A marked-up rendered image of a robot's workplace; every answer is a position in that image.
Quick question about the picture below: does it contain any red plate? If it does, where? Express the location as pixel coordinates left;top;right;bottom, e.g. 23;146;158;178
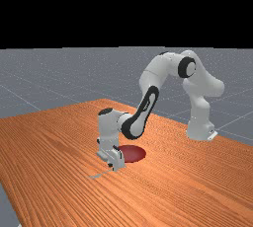
117;144;147;164

